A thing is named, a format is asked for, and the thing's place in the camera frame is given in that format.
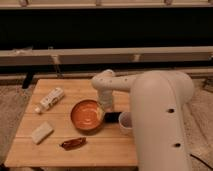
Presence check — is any orange ceramic bowl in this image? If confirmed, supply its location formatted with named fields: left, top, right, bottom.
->
left=70, top=100, right=104, bottom=131

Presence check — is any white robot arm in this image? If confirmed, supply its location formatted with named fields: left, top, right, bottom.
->
left=92, top=70, right=194, bottom=171

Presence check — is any small black box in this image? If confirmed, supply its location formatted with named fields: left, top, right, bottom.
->
left=104, top=112, right=120, bottom=123

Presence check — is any white paper cup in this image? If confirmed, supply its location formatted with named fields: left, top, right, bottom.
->
left=118, top=112, right=132, bottom=136

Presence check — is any white tube bottle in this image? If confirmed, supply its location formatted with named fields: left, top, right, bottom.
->
left=35, top=87, right=64, bottom=114

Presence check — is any brown wrapped snack bar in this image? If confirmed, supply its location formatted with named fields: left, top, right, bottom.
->
left=60, top=137, right=86, bottom=150

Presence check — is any white sponge block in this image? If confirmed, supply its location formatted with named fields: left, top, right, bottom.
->
left=31, top=122, right=54, bottom=144

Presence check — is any black cable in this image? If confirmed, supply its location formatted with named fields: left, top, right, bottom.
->
left=190, top=153, right=213, bottom=171

